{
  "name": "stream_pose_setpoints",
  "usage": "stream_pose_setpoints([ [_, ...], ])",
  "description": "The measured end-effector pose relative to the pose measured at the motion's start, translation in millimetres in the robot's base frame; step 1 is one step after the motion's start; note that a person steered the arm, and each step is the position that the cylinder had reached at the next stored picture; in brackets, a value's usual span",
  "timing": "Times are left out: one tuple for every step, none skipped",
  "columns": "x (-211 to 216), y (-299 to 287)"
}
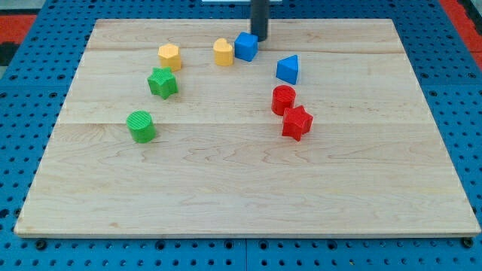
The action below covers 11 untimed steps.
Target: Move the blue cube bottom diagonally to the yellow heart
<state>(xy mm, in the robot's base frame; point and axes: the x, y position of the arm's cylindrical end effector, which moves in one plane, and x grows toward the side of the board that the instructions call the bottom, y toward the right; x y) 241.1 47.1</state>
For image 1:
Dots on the blue cube block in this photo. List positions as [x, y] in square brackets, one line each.
[246, 46]

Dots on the wooden board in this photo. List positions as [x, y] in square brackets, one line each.
[373, 164]

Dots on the red cylinder block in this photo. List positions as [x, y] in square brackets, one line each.
[283, 96]

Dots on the green star block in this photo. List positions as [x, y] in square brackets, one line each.
[162, 82]

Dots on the green cylinder block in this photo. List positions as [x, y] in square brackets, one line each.
[141, 126]

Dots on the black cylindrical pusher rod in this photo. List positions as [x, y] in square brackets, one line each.
[259, 18]

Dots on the red star block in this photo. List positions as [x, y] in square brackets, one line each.
[296, 122]

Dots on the yellow hexagon block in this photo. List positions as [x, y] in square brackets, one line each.
[169, 56]

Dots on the yellow heart block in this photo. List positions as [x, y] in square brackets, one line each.
[223, 52]

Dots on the blue triangle block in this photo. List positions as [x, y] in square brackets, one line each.
[287, 69]

